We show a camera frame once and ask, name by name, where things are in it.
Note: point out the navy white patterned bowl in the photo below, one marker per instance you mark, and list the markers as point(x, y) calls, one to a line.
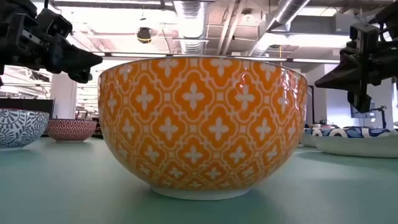
point(18, 127)

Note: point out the wide blue white floral bowl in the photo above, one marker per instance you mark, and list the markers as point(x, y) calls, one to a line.
point(308, 138)
point(357, 144)

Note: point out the silver smooth ventilation duct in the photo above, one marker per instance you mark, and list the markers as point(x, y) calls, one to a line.
point(280, 18)

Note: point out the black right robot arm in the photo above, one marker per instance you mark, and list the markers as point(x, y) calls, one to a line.
point(388, 15)

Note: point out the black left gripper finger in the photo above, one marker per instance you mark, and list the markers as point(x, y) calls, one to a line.
point(77, 54)
point(84, 68)

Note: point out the silver ribbed ventilation duct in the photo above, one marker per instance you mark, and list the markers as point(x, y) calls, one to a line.
point(191, 25)

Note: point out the black ceiling dome camera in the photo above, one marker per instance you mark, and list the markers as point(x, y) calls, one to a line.
point(144, 35)

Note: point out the green table mat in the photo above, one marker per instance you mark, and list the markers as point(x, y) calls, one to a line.
point(62, 186)

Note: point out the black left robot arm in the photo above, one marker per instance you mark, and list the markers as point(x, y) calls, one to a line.
point(15, 6)

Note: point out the orange white patterned bowl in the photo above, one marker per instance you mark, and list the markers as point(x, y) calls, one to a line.
point(202, 124)

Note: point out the red white patterned bowl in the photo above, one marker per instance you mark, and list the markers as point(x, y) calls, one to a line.
point(71, 130)

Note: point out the white pillar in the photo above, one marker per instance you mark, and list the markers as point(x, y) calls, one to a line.
point(63, 96)

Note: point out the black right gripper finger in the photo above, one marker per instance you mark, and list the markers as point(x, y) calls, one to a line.
point(345, 85)
point(345, 70)

